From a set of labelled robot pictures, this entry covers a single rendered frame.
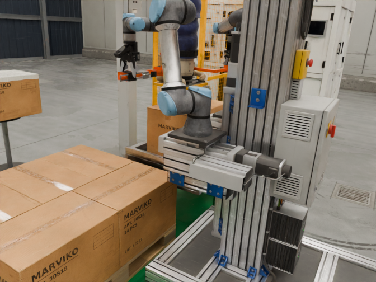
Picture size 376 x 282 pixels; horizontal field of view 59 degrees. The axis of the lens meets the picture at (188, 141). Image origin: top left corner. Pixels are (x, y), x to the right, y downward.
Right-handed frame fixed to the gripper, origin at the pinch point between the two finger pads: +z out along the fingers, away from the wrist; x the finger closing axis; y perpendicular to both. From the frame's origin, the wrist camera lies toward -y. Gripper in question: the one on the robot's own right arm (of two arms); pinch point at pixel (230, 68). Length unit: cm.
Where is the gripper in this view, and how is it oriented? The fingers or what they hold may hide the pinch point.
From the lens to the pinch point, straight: 268.8
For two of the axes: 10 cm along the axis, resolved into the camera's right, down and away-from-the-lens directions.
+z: -0.6, 9.4, 3.3
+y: -5.2, 2.5, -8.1
